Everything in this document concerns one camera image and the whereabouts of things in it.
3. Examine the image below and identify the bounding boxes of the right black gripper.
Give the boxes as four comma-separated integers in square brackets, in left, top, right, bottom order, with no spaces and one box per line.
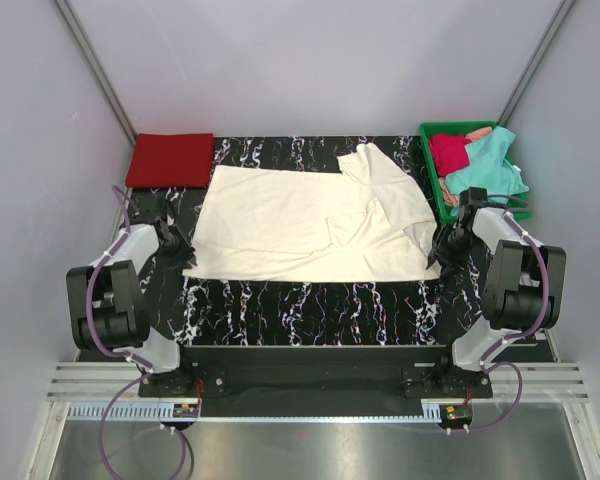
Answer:
[427,223,481,278]

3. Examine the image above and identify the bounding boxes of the cream white t shirt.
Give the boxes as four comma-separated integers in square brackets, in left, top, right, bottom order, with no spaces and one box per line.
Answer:
[183,143,441,283]

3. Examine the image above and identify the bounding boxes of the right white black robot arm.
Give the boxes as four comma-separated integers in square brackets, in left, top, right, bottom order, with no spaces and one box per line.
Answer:
[425,202,567,397]

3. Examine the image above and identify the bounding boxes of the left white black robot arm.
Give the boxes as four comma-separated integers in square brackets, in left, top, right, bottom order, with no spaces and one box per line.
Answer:
[66,220,196,396]

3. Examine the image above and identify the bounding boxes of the salmon pink t shirt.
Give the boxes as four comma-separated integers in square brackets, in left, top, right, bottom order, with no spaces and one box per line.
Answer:
[438,127,492,207]

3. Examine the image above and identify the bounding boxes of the green plastic bin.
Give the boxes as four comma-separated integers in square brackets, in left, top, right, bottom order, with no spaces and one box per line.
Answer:
[420,121,531,224]

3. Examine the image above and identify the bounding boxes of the folded red t shirt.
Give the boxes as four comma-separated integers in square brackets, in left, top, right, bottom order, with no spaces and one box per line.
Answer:
[125,133,215,189]

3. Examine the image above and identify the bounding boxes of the teal t shirt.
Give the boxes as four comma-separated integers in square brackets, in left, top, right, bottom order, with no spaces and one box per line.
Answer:
[445,126,529,202]

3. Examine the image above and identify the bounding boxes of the magenta t shirt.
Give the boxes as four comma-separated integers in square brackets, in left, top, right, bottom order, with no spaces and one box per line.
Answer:
[428,133,471,177]

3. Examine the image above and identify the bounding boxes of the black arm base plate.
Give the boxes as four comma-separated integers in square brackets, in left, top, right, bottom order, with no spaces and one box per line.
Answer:
[139,346,471,413]

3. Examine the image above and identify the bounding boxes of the aluminium rail frame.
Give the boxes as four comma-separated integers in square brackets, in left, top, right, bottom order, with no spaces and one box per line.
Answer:
[46,362,588,403]

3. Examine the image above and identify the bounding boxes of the grey slotted cable duct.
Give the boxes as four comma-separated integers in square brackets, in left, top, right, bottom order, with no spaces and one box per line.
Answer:
[68,401,473,424]

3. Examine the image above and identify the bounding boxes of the left aluminium corner post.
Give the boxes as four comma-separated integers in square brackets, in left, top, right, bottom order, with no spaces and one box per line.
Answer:
[51,0,137,146]

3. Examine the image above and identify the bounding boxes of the aluminium corner post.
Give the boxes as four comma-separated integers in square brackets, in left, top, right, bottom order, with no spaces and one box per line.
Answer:
[51,0,137,146]
[497,0,579,127]

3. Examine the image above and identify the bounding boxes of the right aluminium corner post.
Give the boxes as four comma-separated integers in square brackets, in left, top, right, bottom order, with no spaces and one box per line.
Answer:
[497,0,579,127]

